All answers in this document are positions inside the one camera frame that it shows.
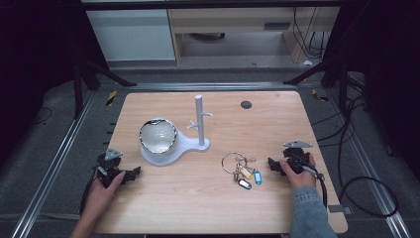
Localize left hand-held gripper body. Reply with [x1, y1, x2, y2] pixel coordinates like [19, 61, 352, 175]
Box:
[95, 147, 126, 189]

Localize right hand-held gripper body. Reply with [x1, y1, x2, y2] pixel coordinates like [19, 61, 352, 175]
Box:
[281, 140, 315, 177]

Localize key ring with coloured tags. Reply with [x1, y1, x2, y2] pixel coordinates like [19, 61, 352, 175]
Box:
[221, 151, 263, 191]

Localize white key stand with tray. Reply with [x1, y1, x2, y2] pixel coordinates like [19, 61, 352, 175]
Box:
[140, 94, 214, 167]

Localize person's right hand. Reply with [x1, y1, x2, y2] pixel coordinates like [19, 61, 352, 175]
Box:
[279, 153, 317, 190]

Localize person's left hand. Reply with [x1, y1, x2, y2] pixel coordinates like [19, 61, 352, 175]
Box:
[86, 169, 127, 216]

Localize white bowl with silver rim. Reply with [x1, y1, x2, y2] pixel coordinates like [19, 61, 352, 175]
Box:
[139, 117, 179, 156]

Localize yellow black striped tape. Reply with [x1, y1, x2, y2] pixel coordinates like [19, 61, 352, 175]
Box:
[105, 89, 119, 107]
[311, 88, 330, 102]

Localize black metal stand legs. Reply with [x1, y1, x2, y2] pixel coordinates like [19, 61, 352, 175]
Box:
[282, 59, 352, 117]
[72, 59, 139, 121]

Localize white cabinet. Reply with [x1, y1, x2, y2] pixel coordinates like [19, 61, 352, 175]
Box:
[85, 8, 176, 62]

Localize right hand-held gripper black cable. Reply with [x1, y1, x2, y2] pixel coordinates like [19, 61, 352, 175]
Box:
[296, 158, 329, 210]

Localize hand-held gripper black cable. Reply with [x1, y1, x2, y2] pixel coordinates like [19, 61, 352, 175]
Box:
[296, 158, 329, 210]
[78, 165, 104, 216]

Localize left hand-held gripper black cable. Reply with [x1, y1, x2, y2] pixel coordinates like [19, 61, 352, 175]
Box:
[78, 165, 104, 216]

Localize thick black floor cable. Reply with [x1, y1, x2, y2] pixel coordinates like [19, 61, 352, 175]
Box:
[311, 93, 400, 219]

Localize aluminium floor rail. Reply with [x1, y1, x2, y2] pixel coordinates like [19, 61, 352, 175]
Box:
[127, 81, 300, 92]
[325, 88, 413, 238]
[10, 89, 97, 238]

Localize grey table edge bracket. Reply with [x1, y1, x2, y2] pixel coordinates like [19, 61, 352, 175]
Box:
[327, 204, 353, 215]

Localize thin black floor cable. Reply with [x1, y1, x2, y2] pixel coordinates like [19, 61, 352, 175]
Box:
[32, 105, 53, 127]

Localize black cables under desk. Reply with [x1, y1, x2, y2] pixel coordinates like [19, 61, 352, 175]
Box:
[291, 7, 332, 60]

